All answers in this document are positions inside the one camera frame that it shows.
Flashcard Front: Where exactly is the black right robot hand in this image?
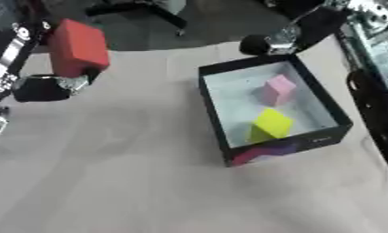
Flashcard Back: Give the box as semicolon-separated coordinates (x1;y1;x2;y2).
237;5;351;57

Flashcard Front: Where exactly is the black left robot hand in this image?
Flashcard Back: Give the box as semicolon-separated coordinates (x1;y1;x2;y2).
10;66;104;104

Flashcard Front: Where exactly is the red rectangular block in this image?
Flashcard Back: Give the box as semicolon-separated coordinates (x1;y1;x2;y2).
46;17;111;78

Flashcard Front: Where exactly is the black box with white inside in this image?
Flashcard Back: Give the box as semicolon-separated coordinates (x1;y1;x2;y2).
197;54;357;168

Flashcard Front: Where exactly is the pink block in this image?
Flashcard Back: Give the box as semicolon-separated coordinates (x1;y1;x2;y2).
259;74;300;107

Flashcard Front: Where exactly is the yellow block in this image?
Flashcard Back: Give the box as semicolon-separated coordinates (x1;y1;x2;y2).
246;106;296;144

